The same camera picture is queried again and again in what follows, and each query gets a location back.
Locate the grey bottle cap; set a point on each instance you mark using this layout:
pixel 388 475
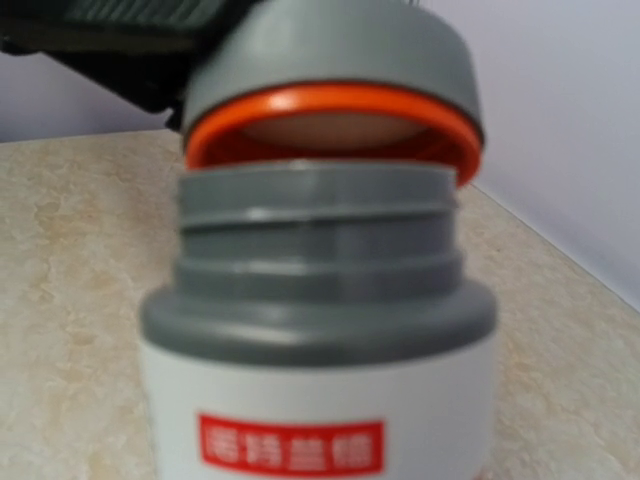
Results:
pixel 349 79

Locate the orange grey-capped pill bottle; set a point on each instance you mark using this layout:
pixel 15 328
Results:
pixel 319 325

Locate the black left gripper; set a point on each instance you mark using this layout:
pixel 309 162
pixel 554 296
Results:
pixel 143 51

